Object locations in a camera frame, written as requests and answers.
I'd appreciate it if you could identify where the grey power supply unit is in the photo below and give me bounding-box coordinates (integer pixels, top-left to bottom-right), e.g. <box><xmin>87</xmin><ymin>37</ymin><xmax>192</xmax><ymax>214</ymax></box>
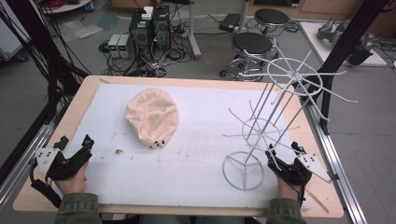
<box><xmin>117</xmin><ymin>34</ymin><xmax>134</xmax><ymax>60</ymax></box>
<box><xmin>106</xmin><ymin>33</ymin><xmax>121</xmax><ymax>59</ymax></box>

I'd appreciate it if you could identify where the white round table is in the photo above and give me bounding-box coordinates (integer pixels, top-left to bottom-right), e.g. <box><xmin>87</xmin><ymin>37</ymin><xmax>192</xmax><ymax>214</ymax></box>
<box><xmin>38</xmin><ymin>0</ymin><xmax>94</xmax><ymax>15</ymax></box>

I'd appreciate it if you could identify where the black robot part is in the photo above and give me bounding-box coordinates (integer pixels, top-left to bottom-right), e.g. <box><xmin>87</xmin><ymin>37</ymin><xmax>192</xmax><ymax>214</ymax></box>
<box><xmin>346</xmin><ymin>32</ymin><xmax>376</xmax><ymax>66</ymax></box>

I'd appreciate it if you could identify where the tangle of floor cables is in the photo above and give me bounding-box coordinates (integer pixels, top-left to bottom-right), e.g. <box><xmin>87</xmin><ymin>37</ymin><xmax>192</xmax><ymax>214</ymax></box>
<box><xmin>98</xmin><ymin>40</ymin><xmax>194</xmax><ymax>78</ymax></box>

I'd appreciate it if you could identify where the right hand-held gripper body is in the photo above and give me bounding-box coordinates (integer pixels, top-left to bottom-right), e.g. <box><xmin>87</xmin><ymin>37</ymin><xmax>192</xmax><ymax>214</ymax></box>
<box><xmin>266</xmin><ymin>153</ymin><xmax>332</xmax><ymax>187</ymax></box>

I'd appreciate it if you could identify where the beige hat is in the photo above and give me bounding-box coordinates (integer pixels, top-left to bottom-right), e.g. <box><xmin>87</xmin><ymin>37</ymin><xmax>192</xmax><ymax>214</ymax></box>
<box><xmin>124</xmin><ymin>88</ymin><xmax>179</xmax><ymax>149</ymax></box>

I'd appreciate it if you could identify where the aluminium rail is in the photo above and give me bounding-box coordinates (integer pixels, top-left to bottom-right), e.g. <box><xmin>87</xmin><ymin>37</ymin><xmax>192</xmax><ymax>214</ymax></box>
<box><xmin>0</xmin><ymin>122</ymin><xmax>55</xmax><ymax>203</ymax></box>
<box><xmin>303</xmin><ymin>99</ymin><xmax>368</xmax><ymax>224</ymax></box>

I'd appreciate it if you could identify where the black metal stand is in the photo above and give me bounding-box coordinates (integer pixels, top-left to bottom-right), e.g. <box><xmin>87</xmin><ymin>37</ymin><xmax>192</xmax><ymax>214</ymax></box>
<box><xmin>300</xmin><ymin>0</ymin><xmax>390</xmax><ymax>136</ymax></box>

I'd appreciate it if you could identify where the black round stool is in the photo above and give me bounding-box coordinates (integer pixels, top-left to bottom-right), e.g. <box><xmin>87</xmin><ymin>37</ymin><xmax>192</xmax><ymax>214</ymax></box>
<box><xmin>253</xmin><ymin>7</ymin><xmax>290</xmax><ymax>36</ymax></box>
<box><xmin>219</xmin><ymin>31</ymin><xmax>279</xmax><ymax>82</ymax></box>

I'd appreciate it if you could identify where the white platform board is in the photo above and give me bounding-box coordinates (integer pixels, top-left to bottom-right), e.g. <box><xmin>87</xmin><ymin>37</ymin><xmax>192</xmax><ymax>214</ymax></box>
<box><xmin>299</xmin><ymin>21</ymin><xmax>389</xmax><ymax>67</ymax></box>

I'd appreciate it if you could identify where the white wire hat rack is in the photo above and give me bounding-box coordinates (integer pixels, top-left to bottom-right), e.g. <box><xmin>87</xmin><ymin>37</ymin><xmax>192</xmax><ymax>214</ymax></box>
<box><xmin>221</xmin><ymin>38</ymin><xmax>359</xmax><ymax>191</ymax></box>

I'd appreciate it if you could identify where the black stand with cables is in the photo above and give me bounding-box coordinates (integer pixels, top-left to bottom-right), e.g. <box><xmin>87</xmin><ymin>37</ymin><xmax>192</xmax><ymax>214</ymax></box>
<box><xmin>0</xmin><ymin>0</ymin><xmax>92</xmax><ymax>125</ymax></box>

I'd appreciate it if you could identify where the white foam mat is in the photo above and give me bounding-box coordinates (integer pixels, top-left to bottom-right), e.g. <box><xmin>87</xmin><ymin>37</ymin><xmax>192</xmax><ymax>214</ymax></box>
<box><xmin>50</xmin><ymin>83</ymin><xmax>312</xmax><ymax>210</ymax></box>

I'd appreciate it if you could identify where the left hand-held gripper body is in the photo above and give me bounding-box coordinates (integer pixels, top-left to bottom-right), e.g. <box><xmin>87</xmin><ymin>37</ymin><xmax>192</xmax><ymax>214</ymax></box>
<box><xmin>29</xmin><ymin>147</ymin><xmax>93</xmax><ymax>183</ymax></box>

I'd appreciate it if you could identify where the thin black cable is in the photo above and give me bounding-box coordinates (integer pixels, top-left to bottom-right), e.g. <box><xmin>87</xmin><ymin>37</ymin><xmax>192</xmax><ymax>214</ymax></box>
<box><xmin>297</xmin><ymin>183</ymin><xmax>307</xmax><ymax>209</ymax></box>

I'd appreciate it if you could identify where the black flat device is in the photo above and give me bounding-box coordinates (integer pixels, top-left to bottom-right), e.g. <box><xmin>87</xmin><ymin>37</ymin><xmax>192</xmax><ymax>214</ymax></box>
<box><xmin>219</xmin><ymin>12</ymin><xmax>242</xmax><ymax>32</ymax></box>

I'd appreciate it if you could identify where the clear plastic sheet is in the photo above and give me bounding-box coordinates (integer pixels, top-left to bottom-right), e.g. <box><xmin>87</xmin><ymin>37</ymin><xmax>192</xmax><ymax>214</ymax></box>
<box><xmin>57</xmin><ymin>12</ymin><xmax>120</xmax><ymax>40</ymax></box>

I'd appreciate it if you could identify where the black computer tower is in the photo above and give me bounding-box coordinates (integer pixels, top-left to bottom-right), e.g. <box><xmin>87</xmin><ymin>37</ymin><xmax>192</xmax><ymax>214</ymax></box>
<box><xmin>128</xmin><ymin>10</ymin><xmax>154</xmax><ymax>61</ymax></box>
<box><xmin>151</xmin><ymin>6</ymin><xmax>172</xmax><ymax>52</ymax></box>

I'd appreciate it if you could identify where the white box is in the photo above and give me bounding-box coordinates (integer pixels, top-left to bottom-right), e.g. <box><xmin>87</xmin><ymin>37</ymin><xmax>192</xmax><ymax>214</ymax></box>
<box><xmin>141</xmin><ymin>6</ymin><xmax>154</xmax><ymax>21</ymax></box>

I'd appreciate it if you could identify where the thin wooden stick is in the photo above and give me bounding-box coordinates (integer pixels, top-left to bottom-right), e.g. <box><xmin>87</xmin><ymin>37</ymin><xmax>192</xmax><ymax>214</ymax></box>
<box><xmin>306</xmin><ymin>188</ymin><xmax>331</xmax><ymax>215</ymax></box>

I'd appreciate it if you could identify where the grey robot part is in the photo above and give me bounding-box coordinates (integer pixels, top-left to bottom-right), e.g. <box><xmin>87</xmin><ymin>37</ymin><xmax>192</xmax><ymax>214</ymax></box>
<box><xmin>317</xmin><ymin>17</ymin><xmax>347</xmax><ymax>45</ymax></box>

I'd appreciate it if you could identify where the person's left hand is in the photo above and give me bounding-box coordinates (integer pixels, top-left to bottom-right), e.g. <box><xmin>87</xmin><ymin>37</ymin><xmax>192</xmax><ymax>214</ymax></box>
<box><xmin>55</xmin><ymin>161</ymin><xmax>90</xmax><ymax>196</ymax></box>

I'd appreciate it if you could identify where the grey metal table leg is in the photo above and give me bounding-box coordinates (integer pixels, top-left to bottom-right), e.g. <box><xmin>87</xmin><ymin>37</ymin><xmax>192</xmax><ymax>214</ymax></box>
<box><xmin>186</xmin><ymin>0</ymin><xmax>203</xmax><ymax>61</ymax></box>

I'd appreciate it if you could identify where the person's right hand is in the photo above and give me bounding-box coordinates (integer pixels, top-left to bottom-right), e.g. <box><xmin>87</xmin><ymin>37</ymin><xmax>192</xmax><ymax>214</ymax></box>
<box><xmin>275</xmin><ymin>173</ymin><xmax>304</xmax><ymax>202</ymax></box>

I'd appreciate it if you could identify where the white cabinet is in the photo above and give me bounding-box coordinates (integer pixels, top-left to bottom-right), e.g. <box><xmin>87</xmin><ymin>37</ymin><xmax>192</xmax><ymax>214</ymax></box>
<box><xmin>0</xmin><ymin>18</ymin><xmax>31</xmax><ymax>62</ymax></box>

